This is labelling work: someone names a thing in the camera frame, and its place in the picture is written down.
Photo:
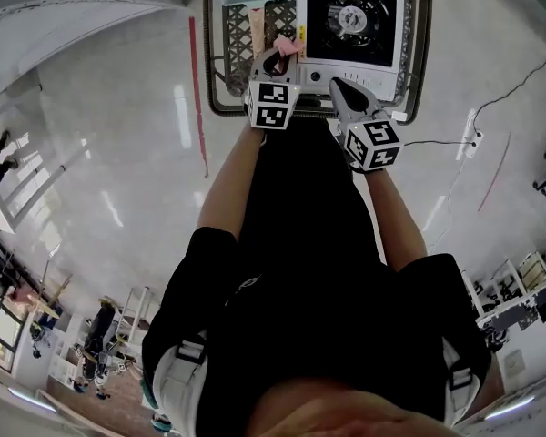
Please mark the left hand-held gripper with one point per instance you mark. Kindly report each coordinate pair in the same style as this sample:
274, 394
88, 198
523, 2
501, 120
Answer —
273, 94

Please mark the person's right forearm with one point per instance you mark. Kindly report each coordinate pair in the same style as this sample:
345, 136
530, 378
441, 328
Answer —
396, 226

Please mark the white equipment shelf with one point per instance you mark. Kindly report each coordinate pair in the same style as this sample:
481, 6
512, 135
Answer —
514, 289

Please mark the white portable gas stove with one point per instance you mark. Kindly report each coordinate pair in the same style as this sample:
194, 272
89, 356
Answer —
320, 68

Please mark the thin red stick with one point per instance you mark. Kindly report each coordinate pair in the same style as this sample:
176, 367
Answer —
496, 175

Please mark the pink knitted cloth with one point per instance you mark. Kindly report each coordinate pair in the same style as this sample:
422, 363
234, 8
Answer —
287, 46

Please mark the white power strip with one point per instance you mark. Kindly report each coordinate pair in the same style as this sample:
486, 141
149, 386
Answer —
474, 144

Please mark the metal lattice table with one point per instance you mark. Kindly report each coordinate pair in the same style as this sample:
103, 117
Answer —
280, 16

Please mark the person's face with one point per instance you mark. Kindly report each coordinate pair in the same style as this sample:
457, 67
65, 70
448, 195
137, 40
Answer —
346, 414

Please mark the person's left forearm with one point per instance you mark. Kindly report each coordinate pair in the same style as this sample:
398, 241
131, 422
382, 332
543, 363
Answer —
227, 189

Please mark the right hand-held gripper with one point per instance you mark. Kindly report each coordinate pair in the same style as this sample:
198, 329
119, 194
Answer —
377, 135

